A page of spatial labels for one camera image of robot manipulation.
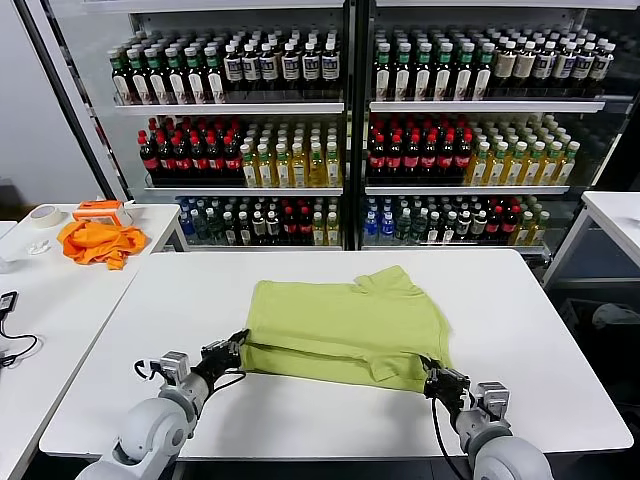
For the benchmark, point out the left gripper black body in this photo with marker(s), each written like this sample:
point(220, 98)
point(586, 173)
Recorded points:
point(215, 365)

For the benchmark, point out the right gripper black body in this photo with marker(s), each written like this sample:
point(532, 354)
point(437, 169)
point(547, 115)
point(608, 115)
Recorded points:
point(450, 387)

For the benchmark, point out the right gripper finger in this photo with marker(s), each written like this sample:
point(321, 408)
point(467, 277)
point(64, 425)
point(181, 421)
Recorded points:
point(440, 370)
point(428, 372)

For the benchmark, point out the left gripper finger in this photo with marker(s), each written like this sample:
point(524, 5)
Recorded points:
point(225, 342)
point(238, 347)

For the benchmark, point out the yellow-green t-shirt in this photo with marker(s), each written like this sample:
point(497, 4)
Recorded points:
point(340, 320)

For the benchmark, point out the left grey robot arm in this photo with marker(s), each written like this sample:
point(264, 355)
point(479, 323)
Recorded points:
point(150, 435)

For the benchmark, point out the small white-cap dark bottle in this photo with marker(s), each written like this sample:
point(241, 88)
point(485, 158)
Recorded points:
point(258, 229)
point(228, 230)
point(479, 227)
point(463, 227)
point(434, 230)
point(272, 229)
point(243, 230)
point(449, 230)

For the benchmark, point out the dark green bottle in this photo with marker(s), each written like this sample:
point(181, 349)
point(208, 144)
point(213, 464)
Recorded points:
point(421, 227)
point(202, 227)
point(404, 227)

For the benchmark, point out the blue water bottle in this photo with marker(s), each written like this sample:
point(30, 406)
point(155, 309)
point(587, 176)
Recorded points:
point(371, 227)
point(186, 225)
point(387, 227)

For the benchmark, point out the red-cap cola bottle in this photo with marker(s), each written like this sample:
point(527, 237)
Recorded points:
point(428, 159)
point(495, 222)
point(394, 159)
point(510, 222)
point(445, 159)
point(376, 159)
point(182, 160)
point(232, 160)
point(411, 159)
point(290, 225)
point(166, 159)
point(199, 160)
point(216, 160)
point(305, 225)
point(149, 157)
point(462, 159)

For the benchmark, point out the yellow tea bottle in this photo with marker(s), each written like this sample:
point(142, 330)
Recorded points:
point(316, 170)
point(249, 170)
point(515, 167)
point(479, 167)
point(265, 170)
point(550, 167)
point(497, 167)
point(524, 231)
point(299, 170)
point(567, 167)
point(332, 231)
point(533, 167)
point(282, 170)
point(318, 231)
point(333, 170)
point(540, 231)

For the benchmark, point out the dark storage bin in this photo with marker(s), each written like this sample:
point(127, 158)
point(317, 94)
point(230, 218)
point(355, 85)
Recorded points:
point(575, 312)

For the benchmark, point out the crumpled orange cloth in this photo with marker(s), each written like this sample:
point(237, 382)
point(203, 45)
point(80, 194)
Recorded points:
point(100, 245)

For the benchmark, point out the white side table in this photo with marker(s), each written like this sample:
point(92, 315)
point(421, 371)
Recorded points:
point(60, 300)
point(615, 210)

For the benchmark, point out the grey cloth bundle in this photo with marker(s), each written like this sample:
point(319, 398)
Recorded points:
point(615, 315)

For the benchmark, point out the orange and white box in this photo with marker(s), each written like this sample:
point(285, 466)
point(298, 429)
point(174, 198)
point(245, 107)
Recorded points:
point(100, 210)

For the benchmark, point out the small white crumpled object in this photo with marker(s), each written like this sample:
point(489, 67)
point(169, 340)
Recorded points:
point(39, 246)

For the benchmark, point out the beige masking tape roll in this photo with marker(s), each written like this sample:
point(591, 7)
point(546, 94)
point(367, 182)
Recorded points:
point(47, 222)

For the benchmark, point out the drinks shelf unit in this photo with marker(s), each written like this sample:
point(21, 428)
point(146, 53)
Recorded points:
point(475, 106)
point(225, 109)

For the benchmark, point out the green-cap dark tea bottle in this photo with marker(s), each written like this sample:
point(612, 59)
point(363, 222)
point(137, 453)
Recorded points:
point(483, 75)
point(140, 80)
point(402, 75)
point(423, 75)
point(177, 79)
point(382, 75)
point(196, 79)
point(443, 75)
point(215, 79)
point(158, 80)
point(122, 80)
point(464, 75)

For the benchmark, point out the white-cap blue-label bottle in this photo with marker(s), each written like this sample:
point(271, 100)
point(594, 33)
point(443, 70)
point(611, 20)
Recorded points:
point(329, 66)
point(233, 67)
point(269, 67)
point(251, 67)
point(310, 67)
point(290, 67)

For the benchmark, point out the white-cap dark drink bottle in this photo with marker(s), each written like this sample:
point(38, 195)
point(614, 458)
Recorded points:
point(543, 65)
point(600, 65)
point(524, 65)
point(562, 65)
point(505, 65)
point(581, 65)

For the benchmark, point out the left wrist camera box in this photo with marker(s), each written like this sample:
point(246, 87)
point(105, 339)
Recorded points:
point(172, 367)

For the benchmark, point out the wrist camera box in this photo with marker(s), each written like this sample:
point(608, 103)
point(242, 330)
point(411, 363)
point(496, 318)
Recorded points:
point(172, 367)
point(492, 397)

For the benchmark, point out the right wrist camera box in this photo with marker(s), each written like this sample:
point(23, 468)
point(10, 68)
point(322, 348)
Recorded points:
point(492, 397)

